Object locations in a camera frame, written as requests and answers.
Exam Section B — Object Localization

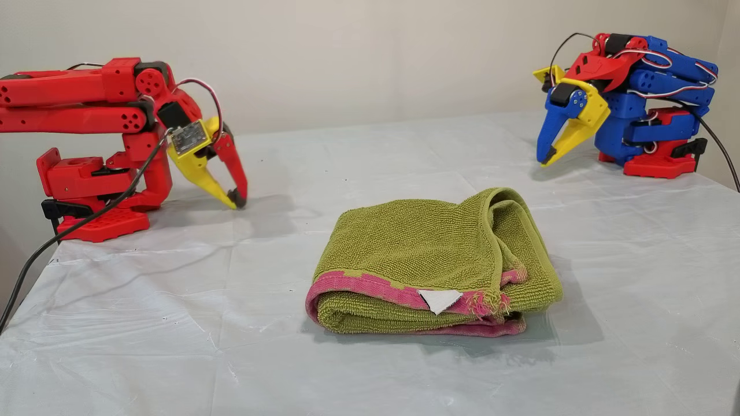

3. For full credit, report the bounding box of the green towel with pink borders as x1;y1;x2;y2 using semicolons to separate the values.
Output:
305;187;564;338

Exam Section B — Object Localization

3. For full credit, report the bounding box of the white tablecloth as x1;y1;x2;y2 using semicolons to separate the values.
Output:
0;110;740;416

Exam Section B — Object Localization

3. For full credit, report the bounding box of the black camera cable of red arm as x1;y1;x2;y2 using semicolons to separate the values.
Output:
0;134;172;334

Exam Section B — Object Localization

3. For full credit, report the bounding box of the camera board on blue arm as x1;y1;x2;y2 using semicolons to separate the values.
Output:
532;65;566;94

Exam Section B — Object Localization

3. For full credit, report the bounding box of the camera board on red arm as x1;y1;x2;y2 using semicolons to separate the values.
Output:
169;119;213;160

